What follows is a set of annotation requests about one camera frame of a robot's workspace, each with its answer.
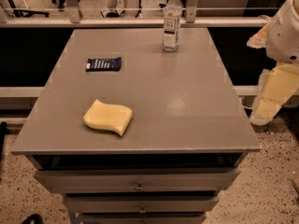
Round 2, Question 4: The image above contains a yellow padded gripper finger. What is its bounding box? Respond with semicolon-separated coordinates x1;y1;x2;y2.
249;63;299;126

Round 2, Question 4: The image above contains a yellow sponge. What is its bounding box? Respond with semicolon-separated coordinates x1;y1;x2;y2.
83;100;133;136

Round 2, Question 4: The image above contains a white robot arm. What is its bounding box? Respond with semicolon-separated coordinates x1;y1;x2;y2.
247;0;299;126

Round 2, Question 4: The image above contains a clear plastic water bottle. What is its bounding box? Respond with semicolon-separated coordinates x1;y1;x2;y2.
163;0;182;51

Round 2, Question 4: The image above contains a grey drawer cabinet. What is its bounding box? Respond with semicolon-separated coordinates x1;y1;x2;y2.
12;28;260;224

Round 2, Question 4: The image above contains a black shoe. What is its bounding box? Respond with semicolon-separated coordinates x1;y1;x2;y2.
21;214;43;224

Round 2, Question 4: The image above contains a metal railing frame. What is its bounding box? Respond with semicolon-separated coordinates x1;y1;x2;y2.
0;0;278;28

